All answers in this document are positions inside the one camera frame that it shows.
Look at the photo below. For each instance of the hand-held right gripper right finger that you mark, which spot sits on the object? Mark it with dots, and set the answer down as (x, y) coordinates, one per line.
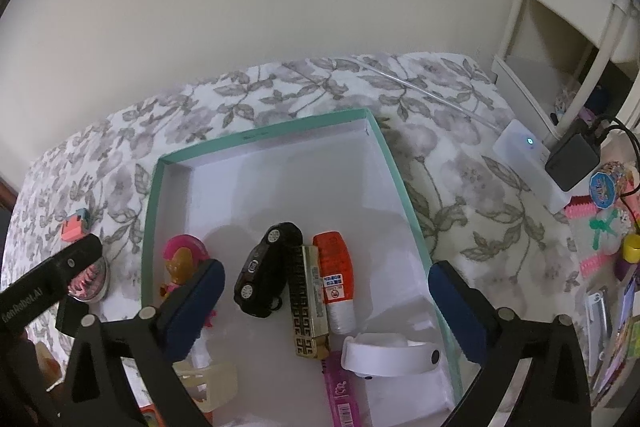
(457, 314)

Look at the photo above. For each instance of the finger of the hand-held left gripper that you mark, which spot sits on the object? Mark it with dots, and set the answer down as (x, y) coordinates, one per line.
(75, 262)

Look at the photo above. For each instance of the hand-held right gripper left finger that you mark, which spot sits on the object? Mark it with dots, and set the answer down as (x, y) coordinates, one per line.
(197, 307)

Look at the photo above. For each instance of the clear jar of beads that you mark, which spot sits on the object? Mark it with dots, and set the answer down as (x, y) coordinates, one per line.
(92, 288)

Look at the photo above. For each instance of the cream hair clip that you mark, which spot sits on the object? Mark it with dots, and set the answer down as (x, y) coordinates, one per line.
(212, 382)

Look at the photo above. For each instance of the black toy car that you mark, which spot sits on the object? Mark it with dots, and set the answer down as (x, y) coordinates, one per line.
(267, 269)

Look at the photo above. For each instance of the white watch band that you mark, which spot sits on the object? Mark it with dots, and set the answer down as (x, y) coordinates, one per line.
(390, 357)

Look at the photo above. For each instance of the gold patterned lighter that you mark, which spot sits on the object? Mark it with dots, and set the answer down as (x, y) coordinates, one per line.
(305, 307)

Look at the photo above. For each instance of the pink packet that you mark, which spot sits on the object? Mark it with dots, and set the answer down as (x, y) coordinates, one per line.
(342, 394)

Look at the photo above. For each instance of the teal cardboard box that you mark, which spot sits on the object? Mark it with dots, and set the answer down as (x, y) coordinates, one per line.
(280, 187)

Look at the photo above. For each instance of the salmon and blue plastic toy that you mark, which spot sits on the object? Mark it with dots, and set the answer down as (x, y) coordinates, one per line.
(75, 227)

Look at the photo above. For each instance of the pink toy figure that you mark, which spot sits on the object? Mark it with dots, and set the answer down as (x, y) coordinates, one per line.
(180, 263)

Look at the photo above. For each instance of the orange and white bottle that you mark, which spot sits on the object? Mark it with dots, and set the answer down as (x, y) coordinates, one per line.
(337, 277)

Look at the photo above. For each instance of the floral blanket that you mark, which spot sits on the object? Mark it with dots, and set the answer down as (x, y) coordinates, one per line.
(450, 157)

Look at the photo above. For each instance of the pink knitted piece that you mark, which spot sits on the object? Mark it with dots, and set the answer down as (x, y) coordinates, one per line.
(587, 208)

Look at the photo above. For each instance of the pile of stationery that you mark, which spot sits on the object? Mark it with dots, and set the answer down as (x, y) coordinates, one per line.
(625, 332)

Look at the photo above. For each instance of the green bow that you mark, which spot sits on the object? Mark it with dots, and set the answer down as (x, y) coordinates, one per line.
(602, 227)

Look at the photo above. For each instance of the white power strip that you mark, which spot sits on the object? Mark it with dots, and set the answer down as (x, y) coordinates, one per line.
(525, 152)

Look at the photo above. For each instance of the yellow round object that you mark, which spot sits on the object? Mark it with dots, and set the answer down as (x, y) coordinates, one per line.
(631, 248)

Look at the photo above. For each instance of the colourful round box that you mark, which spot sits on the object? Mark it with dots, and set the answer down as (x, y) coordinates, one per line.
(602, 188)

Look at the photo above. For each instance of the black power adapter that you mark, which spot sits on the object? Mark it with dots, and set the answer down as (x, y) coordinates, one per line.
(572, 159)

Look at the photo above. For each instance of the white shelf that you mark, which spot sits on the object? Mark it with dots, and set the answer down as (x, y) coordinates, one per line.
(560, 7)

